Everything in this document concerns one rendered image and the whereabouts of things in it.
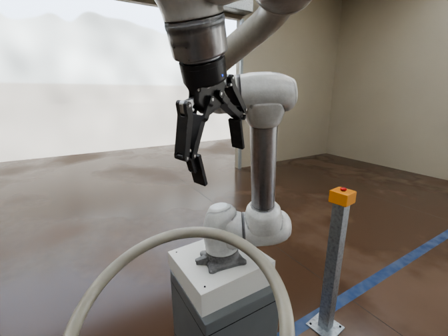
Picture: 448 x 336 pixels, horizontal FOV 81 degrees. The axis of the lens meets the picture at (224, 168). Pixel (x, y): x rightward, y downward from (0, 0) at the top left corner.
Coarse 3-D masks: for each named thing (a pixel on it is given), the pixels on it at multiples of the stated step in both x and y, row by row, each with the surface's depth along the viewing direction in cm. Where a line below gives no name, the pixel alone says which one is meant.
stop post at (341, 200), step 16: (336, 192) 163; (352, 192) 163; (336, 208) 167; (336, 224) 169; (336, 240) 171; (336, 256) 173; (336, 272) 176; (336, 288) 182; (320, 304) 190; (320, 320) 192
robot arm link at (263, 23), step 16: (256, 0) 41; (272, 0) 36; (288, 0) 37; (304, 0) 37; (256, 16) 49; (272, 16) 45; (288, 16) 46; (240, 32) 53; (256, 32) 50; (272, 32) 50; (240, 48) 55
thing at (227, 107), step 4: (216, 92) 45; (220, 92) 45; (220, 96) 45; (224, 96) 47; (224, 100) 47; (228, 100) 48; (224, 104) 49; (228, 104) 48; (232, 104) 50; (224, 108) 51; (228, 108) 50; (232, 108) 51; (236, 108) 52; (228, 112) 53; (232, 112) 52; (236, 112) 52; (240, 112) 54; (232, 116) 55; (236, 116) 53; (240, 116) 54; (244, 116) 54
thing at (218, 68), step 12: (216, 60) 40; (192, 72) 40; (204, 72) 40; (216, 72) 40; (192, 84) 41; (204, 84) 41; (216, 84) 42; (204, 96) 43; (216, 96) 46; (204, 108) 44; (216, 108) 47
